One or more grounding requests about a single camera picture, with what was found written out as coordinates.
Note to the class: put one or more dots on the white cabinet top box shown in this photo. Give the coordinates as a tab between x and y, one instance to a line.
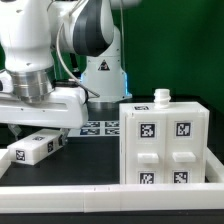
35	147

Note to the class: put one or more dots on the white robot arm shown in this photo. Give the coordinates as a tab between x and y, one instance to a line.
30	32

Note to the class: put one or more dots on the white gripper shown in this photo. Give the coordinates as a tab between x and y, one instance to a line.
63	108

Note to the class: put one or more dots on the white cabinet door panel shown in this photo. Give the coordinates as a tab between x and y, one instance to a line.
145	148
184	148

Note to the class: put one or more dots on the white marker base plate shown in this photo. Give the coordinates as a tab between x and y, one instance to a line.
97	128

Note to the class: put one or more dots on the white cabinet body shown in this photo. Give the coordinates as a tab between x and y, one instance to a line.
162	104

